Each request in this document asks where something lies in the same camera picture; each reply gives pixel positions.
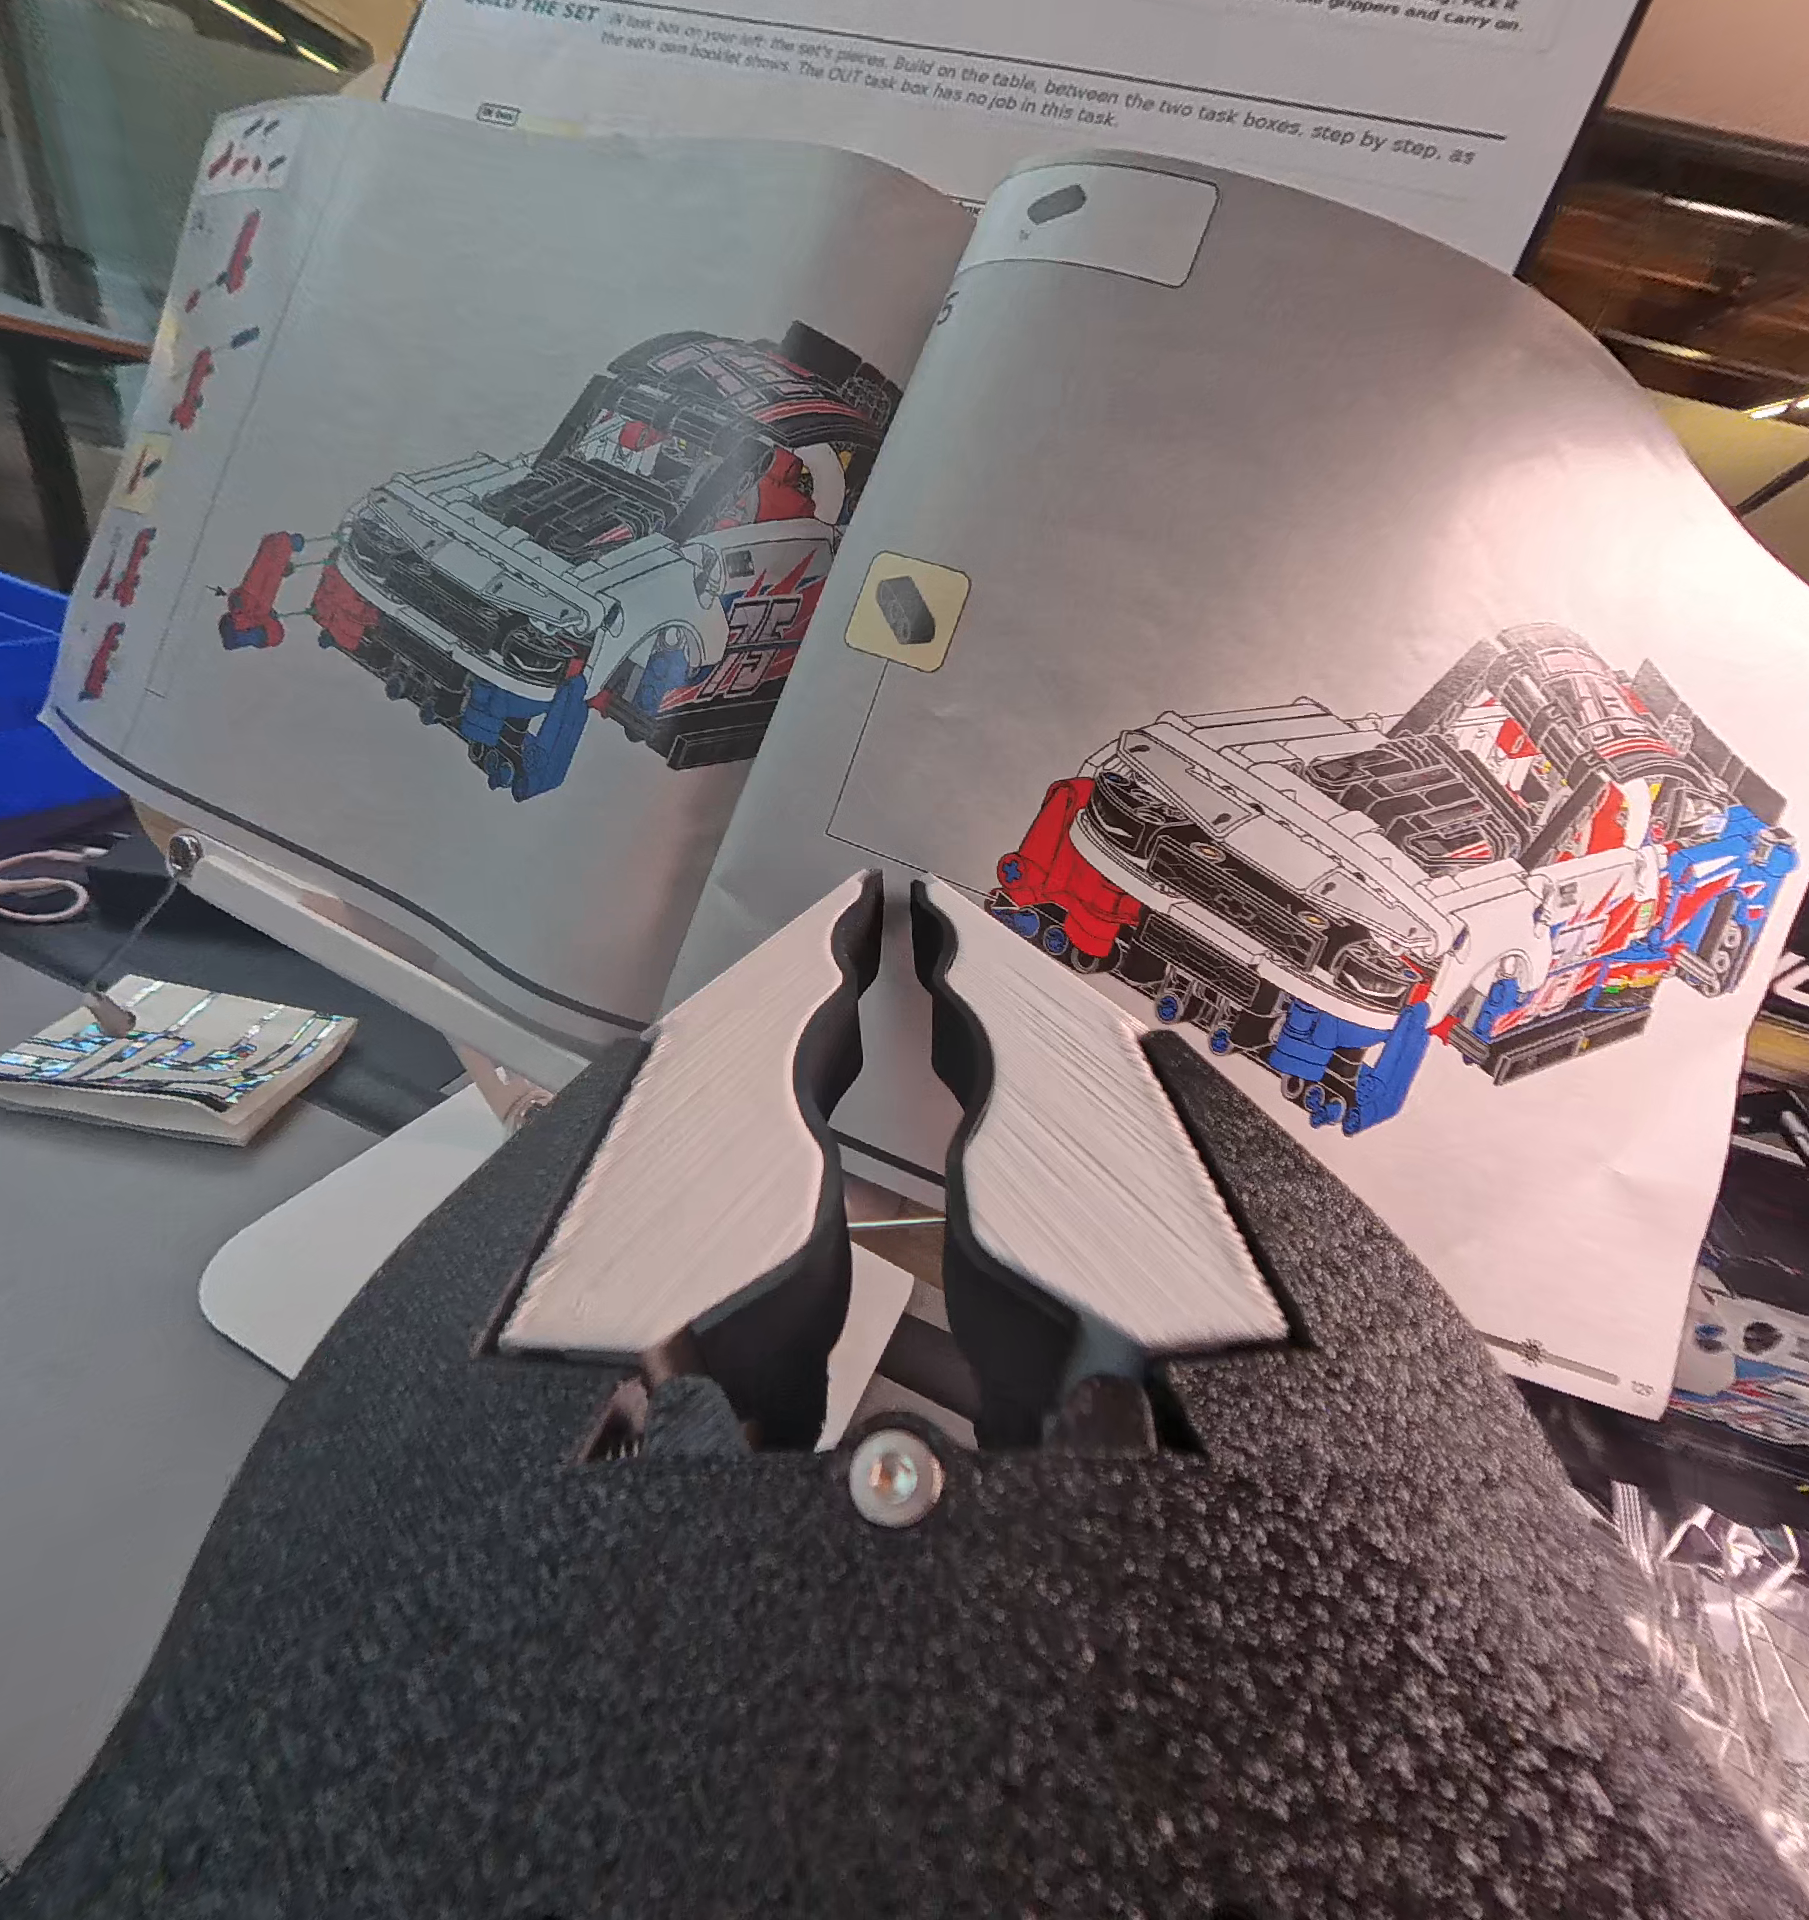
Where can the grey desk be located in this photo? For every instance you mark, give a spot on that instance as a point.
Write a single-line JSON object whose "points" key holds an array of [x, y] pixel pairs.
{"points": [[94, 1350]]}

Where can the white book stand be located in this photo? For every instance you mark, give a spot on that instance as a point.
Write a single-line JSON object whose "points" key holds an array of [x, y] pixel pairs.
{"points": [[334, 1230]]}

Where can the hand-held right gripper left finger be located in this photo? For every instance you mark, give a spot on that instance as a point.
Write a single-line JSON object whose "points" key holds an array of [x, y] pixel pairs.
{"points": [[662, 1184]]}

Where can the clear plastic bag pile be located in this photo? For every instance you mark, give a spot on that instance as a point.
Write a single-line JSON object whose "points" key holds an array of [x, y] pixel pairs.
{"points": [[1774, 1650]]}

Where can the black power adapter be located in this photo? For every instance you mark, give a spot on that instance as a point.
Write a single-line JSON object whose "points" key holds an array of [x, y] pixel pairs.
{"points": [[139, 884]]}

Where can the folded sticker sheet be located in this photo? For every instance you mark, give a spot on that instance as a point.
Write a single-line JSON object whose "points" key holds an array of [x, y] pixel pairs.
{"points": [[169, 1065]]}

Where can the blue plastic bin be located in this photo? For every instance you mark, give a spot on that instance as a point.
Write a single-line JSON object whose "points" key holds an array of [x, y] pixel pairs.
{"points": [[5, 706]]}

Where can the white printed instruction sheet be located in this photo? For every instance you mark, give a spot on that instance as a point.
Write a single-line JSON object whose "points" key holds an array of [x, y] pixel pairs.
{"points": [[995, 62]]}

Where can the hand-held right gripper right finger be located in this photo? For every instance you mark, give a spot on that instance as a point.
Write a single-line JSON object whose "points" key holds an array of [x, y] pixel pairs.
{"points": [[1112, 1184]]}

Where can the toy car instruction booklet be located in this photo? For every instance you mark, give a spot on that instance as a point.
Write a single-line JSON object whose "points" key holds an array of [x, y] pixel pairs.
{"points": [[1219, 525]]}

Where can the black toy car set box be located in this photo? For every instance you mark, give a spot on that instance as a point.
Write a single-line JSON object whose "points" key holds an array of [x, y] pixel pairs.
{"points": [[1788, 1350]]}

